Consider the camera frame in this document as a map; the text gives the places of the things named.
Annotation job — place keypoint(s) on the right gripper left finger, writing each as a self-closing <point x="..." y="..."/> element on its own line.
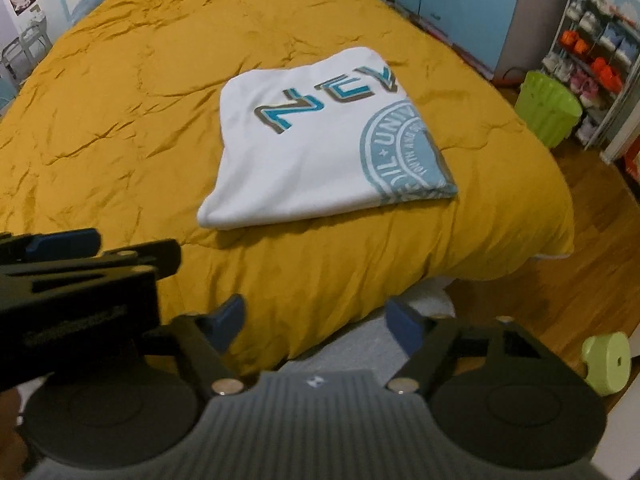
<point x="202" y="340"/>

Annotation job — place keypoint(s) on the green tape roll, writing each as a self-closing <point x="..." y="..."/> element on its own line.
<point x="608" y="362"/>

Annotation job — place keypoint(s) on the mustard yellow quilt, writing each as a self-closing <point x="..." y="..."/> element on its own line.
<point x="118" y="130"/>

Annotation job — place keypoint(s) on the shoe rack with shoes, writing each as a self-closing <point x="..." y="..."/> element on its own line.
<point x="595" y="55"/>

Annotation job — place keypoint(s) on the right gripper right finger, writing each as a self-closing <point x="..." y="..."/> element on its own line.
<point x="427" y="341"/>

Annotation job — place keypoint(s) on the green waste bin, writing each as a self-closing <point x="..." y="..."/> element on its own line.
<point x="548" y="108"/>

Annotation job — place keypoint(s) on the grey metal stool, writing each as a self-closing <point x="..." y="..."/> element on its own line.
<point x="21" y="55"/>

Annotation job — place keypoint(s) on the white Nevada sweatshirt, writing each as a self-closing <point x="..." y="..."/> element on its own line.
<point x="308" y="142"/>

